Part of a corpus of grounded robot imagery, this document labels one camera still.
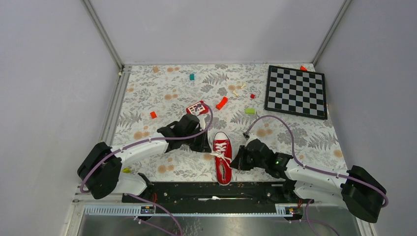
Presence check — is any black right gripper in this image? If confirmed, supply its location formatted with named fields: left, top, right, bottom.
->
left=230, top=145, right=267, bottom=171

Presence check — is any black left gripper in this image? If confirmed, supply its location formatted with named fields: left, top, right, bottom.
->
left=183, top=127, right=211, bottom=153

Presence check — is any red canvas sneaker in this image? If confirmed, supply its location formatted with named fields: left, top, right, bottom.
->
left=211, top=132, right=232, bottom=185

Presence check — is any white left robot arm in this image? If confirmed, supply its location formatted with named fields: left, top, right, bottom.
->
left=77, top=114, right=211, bottom=202

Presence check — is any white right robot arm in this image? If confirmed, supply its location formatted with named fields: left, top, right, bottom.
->
left=230, top=139, right=387, bottom=223

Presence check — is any red white window brick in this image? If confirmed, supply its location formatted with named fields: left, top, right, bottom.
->
left=186, top=100, right=209, bottom=116

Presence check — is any green rectangular block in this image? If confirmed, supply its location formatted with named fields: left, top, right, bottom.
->
left=245, top=108, right=256, bottom=115

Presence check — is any orange red curved block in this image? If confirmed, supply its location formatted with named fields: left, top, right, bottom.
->
left=215, top=96, right=228, bottom=110

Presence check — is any yellow green block stack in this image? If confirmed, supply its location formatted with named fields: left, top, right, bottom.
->
left=122, top=168, right=131, bottom=174

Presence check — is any black grey chessboard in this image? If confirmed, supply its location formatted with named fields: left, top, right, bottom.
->
left=264, top=65, right=328, bottom=120

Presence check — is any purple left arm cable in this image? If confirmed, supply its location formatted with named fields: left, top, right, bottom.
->
left=80, top=103, right=214, bottom=236

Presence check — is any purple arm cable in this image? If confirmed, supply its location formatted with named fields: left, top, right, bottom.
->
left=80, top=103, right=214, bottom=236
left=242, top=115, right=389, bottom=236

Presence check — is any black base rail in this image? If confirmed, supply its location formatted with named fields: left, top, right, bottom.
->
left=121, top=181, right=308, bottom=214

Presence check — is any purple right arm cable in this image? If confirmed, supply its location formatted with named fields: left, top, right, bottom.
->
left=242, top=115, right=389, bottom=236

